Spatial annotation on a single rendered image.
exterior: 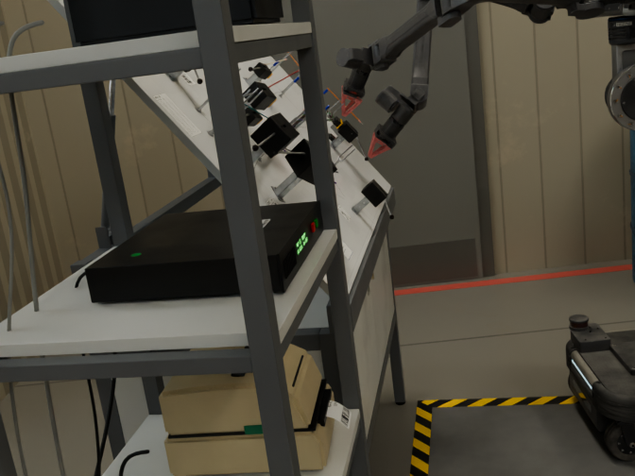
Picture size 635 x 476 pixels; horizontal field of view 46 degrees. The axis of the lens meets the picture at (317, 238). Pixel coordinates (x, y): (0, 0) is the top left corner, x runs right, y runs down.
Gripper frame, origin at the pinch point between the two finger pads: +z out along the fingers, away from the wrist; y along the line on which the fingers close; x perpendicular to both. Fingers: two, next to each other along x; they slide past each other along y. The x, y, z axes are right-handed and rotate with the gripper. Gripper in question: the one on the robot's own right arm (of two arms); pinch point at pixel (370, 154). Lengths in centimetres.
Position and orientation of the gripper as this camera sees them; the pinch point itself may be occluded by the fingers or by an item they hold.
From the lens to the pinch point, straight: 251.7
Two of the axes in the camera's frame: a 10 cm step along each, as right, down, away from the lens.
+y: -0.1, 4.5, -8.9
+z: -5.8, 7.3, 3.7
